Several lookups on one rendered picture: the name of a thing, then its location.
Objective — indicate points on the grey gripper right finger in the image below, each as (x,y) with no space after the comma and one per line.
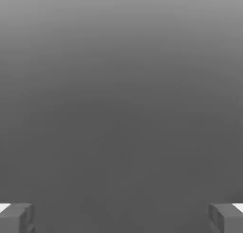
(227,217)

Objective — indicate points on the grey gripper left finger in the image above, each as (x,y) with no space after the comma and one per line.
(15,217)

